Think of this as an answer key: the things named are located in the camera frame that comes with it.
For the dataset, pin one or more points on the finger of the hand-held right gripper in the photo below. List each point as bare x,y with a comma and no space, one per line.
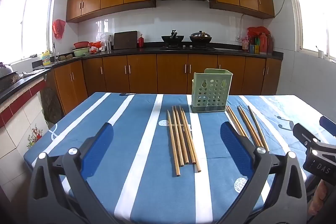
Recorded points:
328,123
302,132

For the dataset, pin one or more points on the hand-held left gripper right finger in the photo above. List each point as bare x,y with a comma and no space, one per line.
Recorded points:
233,145

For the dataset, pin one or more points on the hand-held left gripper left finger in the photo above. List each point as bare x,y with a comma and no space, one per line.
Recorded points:
97,148

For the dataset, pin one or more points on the dark wooden chopstick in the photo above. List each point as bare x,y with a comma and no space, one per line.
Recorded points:
258,129

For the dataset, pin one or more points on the green perforated utensil holder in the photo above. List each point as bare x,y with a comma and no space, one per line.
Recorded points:
210,92

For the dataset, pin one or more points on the person's right hand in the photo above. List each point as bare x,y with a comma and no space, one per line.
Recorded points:
318,197

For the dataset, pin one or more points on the dark sack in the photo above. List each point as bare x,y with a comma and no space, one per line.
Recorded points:
51,106

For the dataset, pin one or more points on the small white cup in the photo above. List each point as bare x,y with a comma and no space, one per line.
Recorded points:
320,54

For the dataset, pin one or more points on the blue white striped tablecloth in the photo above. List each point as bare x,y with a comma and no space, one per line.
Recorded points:
157,200

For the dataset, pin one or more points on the brown thermos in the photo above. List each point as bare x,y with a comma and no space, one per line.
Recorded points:
270,44

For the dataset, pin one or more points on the wooden base cabinets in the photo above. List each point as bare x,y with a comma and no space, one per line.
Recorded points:
170,74

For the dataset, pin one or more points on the yellow box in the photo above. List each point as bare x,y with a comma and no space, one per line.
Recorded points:
254,49

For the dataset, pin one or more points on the green basin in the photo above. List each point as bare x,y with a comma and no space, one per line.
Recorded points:
81,52

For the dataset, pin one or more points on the red thermos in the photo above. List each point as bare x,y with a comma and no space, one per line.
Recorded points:
263,43

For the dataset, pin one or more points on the grey rag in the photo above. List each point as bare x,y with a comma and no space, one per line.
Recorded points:
32,72

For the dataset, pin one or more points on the pink bottle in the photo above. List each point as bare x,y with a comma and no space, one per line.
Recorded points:
245,45

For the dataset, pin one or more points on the metal cup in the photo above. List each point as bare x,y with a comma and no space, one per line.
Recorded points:
108,46

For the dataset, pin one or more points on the yellow dish soap bottle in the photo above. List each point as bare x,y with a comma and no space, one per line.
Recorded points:
46,58

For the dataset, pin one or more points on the red plastic bag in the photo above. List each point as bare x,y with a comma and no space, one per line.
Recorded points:
258,30
95,44
59,28

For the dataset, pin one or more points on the red basin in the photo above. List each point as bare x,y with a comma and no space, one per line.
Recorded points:
81,44

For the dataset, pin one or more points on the faucet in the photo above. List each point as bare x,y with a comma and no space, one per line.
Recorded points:
55,52

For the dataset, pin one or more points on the window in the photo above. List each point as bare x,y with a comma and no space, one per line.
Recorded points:
315,16
26,24

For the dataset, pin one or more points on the gas stove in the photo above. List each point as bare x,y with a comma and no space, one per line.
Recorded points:
187,47

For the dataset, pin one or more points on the black kitchen countertop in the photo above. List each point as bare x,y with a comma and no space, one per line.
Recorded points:
147,50

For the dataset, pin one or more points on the dark cutting board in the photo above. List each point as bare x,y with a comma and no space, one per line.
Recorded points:
125,40

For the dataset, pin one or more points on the white plastic bag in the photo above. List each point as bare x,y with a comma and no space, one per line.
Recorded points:
106,36

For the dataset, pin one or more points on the pot with lid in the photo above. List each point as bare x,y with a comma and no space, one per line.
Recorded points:
200,37

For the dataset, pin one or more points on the grey pot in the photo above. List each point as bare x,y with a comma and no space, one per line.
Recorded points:
8,77

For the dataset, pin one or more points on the red bottle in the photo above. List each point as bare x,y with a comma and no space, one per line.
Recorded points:
141,41

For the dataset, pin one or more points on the black wok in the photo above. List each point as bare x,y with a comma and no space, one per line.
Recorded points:
172,39

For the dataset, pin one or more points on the wall socket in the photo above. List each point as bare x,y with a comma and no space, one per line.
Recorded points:
238,39

